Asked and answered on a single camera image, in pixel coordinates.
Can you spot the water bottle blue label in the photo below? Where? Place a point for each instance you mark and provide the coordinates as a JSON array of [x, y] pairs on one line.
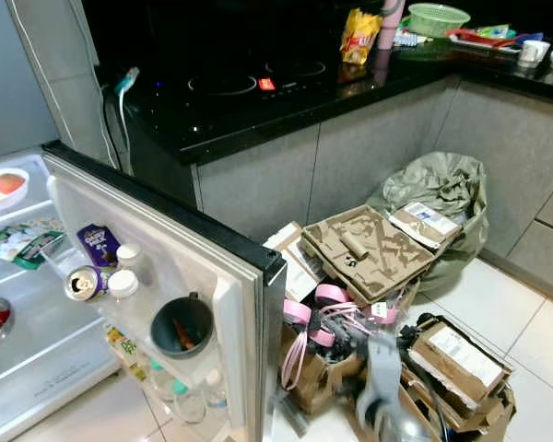
[[212, 391]]

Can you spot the small orange stick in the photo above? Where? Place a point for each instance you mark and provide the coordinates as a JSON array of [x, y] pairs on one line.
[[185, 334]]

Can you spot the yellow snack bag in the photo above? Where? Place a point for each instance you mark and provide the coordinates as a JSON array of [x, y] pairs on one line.
[[361, 37]]

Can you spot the green plastic basket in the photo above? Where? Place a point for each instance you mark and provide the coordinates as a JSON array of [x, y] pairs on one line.
[[440, 20]]

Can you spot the black kitchen countertop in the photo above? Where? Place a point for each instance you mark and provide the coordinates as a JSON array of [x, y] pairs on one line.
[[203, 133]]

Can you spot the large open cardboard box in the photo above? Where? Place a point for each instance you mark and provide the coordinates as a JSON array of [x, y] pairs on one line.
[[313, 387]]

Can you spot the grey base cabinets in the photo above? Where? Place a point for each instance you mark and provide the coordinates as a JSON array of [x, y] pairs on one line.
[[359, 166]]

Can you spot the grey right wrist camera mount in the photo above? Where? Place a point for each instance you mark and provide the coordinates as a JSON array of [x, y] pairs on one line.
[[380, 368]]

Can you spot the orange round fruit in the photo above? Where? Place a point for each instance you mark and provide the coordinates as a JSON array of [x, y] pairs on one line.
[[9, 183]]

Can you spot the pink cup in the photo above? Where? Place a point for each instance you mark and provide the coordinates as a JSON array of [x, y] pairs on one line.
[[390, 28]]

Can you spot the brown pulp packing tray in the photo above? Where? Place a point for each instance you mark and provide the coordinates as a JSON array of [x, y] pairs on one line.
[[387, 267]]

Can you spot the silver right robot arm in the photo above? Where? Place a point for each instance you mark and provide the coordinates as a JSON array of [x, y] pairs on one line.
[[405, 431]]

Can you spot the black cup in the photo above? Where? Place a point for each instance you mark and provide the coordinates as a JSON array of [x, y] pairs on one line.
[[166, 331]]

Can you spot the red tray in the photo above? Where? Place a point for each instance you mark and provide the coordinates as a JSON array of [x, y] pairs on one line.
[[479, 39]]

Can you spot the flat box with white label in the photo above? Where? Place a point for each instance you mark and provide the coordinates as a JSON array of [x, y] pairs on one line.
[[290, 262]]

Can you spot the white mini fridge cabinet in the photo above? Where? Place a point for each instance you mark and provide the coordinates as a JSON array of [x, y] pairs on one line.
[[55, 368]]

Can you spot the water bottle green cap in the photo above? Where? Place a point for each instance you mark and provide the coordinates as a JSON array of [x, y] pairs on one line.
[[154, 366], [176, 388]]

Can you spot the purple chocolate bar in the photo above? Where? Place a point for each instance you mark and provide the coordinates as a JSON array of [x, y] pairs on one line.
[[99, 247]]

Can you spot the brown cardboard tube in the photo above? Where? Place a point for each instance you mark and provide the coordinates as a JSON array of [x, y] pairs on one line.
[[356, 246]]

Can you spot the green snack packet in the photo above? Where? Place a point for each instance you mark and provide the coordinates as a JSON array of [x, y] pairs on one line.
[[23, 244]]

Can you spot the green garbage bag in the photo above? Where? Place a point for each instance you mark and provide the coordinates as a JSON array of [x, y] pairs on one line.
[[433, 184]]

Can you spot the small labelled cardboard box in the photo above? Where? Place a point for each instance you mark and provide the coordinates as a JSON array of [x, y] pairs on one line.
[[429, 226]]

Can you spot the black induction hob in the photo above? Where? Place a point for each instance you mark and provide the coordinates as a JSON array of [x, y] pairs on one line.
[[221, 86]]

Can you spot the silver drink can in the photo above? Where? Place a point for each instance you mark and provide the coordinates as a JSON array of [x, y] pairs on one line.
[[85, 283]]

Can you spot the open mini fridge door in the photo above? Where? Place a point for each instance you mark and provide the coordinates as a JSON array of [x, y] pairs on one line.
[[203, 267]]

